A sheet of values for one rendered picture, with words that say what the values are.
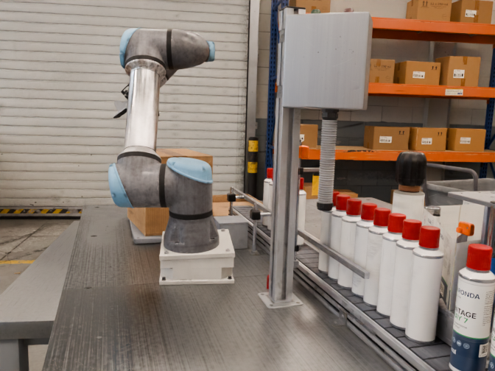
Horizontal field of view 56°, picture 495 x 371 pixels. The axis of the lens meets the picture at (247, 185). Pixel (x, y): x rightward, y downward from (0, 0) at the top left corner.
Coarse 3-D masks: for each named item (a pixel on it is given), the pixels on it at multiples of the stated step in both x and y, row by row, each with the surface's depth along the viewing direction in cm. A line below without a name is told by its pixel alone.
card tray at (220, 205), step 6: (216, 198) 227; (222, 198) 228; (216, 204) 222; (222, 204) 222; (228, 204) 223; (234, 204) 223; (240, 204) 224; (246, 204) 224; (252, 204) 224; (216, 210) 209; (222, 210) 209
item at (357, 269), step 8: (240, 192) 182; (248, 200) 171; (264, 208) 153; (304, 232) 124; (312, 240) 117; (320, 248) 113; (328, 248) 109; (336, 256) 105; (344, 256) 104; (344, 264) 101; (352, 264) 98; (360, 272) 95; (368, 272) 94
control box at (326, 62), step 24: (288, 24) 95; (312, 24) 94; (336, 24) 92; (360, 24) 91; (288, 48) 96; (312, 48) 94; (336, 48) 93; (360, 48) 92; (288, 72) 97; (312, 72) 95; (336, 72) 94; (360, 72) 92; (288, 96) 97; (312, 96) 96; (336, 96) 94; (360, 96) 93
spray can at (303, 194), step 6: (300, 186) 137; (300, 192) 137; (300, 198) 137; (300, 204) 137; (300, 210) 137; (300, 216) 138; (300, 222) 138; (300, 228) 138; (300, 240) 139; (300, 246) 139
